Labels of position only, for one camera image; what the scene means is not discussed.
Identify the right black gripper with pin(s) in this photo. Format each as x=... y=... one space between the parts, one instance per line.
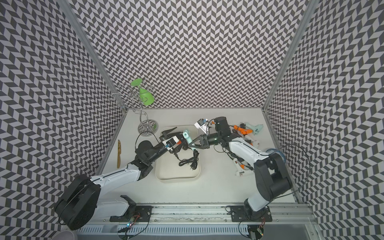
x=204 y=143

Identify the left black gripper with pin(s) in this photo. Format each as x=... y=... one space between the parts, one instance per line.
x=164 y=133

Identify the mint green glue gun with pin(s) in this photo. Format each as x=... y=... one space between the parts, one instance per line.
x=187 y=137

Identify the cream plastic storage box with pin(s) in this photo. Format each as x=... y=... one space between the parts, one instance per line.
x=167 y=169

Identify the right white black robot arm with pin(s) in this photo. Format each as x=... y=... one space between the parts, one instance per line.
x=271 y=174

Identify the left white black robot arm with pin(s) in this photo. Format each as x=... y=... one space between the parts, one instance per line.
x=80 y=201

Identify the orange glue gun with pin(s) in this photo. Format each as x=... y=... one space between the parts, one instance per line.
x=242 y=131

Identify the mint glue gun at back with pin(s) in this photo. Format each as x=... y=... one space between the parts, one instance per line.
x=255 y=129

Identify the green plastic cup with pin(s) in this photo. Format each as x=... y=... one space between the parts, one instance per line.
x=145 y=96

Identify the wooden yellow knife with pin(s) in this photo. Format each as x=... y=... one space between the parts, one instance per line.
x=119 y=154

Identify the blue patterned ceramic bowl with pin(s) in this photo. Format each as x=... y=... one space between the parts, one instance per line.
x=271 y=151

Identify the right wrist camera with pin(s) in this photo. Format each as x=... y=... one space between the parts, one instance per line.
x=203 y=125

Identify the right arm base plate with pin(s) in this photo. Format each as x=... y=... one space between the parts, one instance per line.
x=242 y=213

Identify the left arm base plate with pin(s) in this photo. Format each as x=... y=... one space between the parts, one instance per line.
x=143 y=212

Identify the aluminium rail frame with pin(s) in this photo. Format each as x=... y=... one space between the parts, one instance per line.
x=280 y=221

